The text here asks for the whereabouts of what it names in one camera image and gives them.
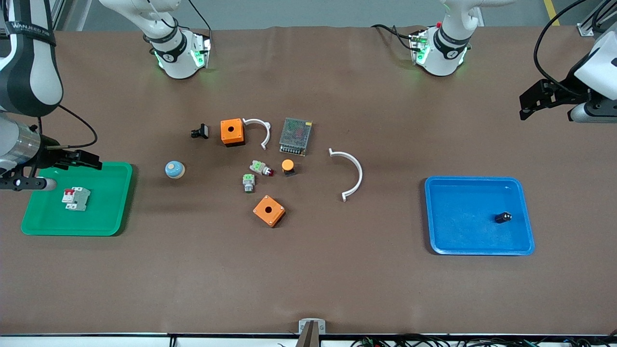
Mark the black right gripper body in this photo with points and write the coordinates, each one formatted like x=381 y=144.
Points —
x=48 y=155

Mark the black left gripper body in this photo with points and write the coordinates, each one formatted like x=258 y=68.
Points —
x=565 y=95

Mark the grey red circuit breaker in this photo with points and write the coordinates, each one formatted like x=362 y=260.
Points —
x=77 y=198

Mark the small black capacitor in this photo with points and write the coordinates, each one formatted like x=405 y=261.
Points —
x=503 y=218

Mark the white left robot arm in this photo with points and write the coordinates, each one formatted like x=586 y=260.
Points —
x=446 y=60

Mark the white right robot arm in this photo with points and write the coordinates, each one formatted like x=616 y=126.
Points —
x=33 y=72

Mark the green plastic tray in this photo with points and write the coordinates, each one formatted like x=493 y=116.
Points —
x=106 y=202

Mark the blue round dome button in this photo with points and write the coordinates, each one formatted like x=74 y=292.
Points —
x=174 y=169

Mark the blue plastic tray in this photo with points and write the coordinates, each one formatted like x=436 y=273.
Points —
x=462 y=217

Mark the tall orange button box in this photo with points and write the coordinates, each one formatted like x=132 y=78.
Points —
x=232 y=132

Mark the green white grey-tipped indicator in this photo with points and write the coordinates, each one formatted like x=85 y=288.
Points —
x=248 y=182

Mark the green white red-tipped indicator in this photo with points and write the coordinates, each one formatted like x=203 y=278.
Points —
x=259 y=166

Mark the small white curved clip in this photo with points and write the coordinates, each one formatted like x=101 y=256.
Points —
x=258 y=120

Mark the large white curved clip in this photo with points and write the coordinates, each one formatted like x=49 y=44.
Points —
x=359 y=176

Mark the flat orange button box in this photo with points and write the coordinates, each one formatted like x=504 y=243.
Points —
x=269 y=211

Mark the orange mushroom push button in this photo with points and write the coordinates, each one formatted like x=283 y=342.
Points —
x=288 y=166

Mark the metal mesh power supply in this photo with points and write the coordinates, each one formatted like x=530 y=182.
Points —
x=295 y=136

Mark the aluminium frame profile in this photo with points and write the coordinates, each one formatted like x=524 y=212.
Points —
x=589 y=26
x=58 y=9

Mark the small black switch part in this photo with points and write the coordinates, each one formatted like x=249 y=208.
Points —
x=201 y=131

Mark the grey metal table bracket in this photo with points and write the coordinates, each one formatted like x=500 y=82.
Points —
x=311 y=327

